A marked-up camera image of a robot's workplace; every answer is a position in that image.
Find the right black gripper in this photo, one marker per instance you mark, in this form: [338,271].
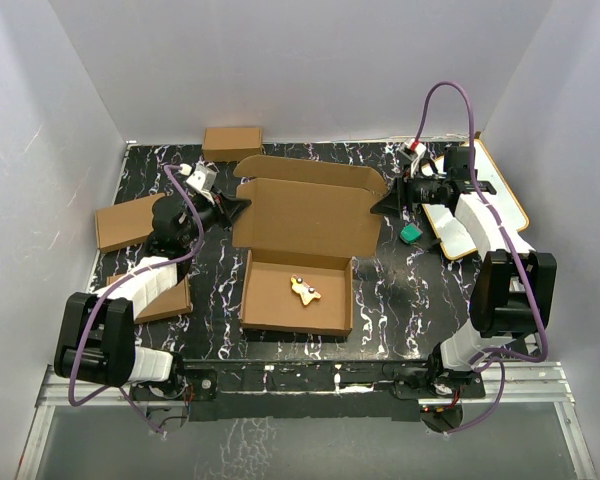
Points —
[393,202]

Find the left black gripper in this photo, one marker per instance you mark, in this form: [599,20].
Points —
[231,210]

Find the large cardboard box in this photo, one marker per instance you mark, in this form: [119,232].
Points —
[311,219]

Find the orange toy truck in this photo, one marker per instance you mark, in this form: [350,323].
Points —
[303,290]

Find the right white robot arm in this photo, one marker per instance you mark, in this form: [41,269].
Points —
[513,293]

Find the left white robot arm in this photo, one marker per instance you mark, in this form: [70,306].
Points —
[96,341]

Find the folded cardboard box back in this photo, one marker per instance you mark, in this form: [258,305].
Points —
[231,144]

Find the folded cardboard box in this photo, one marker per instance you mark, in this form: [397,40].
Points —
[150,306]
[231,144]
[125,224]

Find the folded cardboard box front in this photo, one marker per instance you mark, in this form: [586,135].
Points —
[150,306]

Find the folded cardboard box left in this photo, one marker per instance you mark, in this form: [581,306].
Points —
[125,224]

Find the green eraser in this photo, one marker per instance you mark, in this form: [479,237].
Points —
[410,233]

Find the white board yellow rim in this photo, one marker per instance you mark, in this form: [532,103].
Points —
[481,223]

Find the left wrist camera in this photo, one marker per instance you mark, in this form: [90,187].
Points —
[202,180]

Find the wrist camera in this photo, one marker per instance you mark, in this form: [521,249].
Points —
[415,152]
[202,180]

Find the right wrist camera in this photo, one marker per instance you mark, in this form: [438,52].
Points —
[415,152]

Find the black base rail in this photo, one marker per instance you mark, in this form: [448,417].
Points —
[401,390]

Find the aluminium frame rail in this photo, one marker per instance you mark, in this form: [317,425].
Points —
[525,427]

